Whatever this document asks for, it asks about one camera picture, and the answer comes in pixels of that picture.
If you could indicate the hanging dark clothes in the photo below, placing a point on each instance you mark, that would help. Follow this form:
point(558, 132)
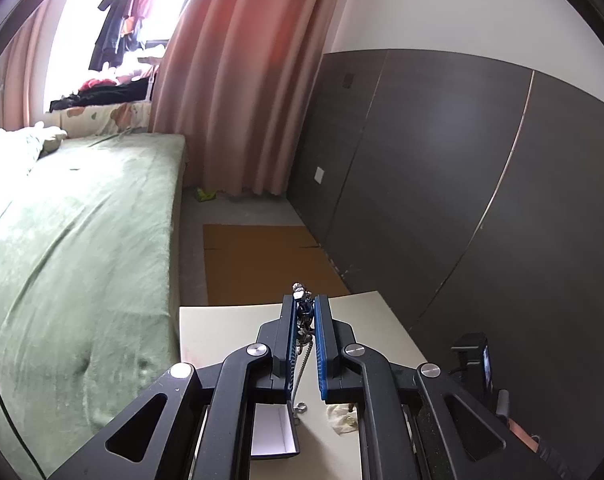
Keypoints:
point(124, 18)

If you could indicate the pink curtain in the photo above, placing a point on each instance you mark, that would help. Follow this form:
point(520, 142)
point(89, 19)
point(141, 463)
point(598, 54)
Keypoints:
point(235, 81)
point(23, 68)

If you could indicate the pink curtain right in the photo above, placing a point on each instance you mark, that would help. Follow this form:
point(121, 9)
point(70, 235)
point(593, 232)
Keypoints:
point(235, 81)

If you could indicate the black jewelry box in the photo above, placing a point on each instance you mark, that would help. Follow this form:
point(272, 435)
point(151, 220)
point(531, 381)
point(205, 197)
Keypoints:
point(274, 432)

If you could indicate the floral pillow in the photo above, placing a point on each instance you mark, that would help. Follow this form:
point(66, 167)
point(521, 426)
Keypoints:
point(101, 120)

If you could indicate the white ottoman table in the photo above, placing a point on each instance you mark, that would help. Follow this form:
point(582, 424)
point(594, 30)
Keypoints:
point(208, 334)

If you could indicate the white translucent pouch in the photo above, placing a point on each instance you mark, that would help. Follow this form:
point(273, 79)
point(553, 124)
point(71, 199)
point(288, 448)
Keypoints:
point(342, 418)

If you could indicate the brown cardboard floor mat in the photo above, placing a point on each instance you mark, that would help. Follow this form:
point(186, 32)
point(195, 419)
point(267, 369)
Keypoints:
point(259, 264)

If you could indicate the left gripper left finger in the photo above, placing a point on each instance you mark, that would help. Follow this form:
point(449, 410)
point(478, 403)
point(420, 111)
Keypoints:
point(195, 423)

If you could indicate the clothes pile on sill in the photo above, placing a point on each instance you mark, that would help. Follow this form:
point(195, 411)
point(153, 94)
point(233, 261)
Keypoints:
point(131, 91)

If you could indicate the dark wood wardrobe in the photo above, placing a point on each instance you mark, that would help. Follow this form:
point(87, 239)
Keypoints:
point(469, 193)

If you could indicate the pink curtain left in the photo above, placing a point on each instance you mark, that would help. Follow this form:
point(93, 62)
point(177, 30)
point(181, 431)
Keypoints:
point(23, 68)

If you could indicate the bed with green blanket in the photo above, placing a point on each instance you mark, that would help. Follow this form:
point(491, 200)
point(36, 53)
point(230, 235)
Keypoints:
point(88, 291)

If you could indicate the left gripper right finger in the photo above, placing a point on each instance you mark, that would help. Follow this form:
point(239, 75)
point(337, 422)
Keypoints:
point(414, 423)

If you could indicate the white wall socket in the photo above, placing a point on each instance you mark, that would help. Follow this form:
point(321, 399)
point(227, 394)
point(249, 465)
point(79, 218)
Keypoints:
point(318, 176)

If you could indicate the green object on floor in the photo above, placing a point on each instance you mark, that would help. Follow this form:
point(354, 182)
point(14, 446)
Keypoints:
point(204, 196)

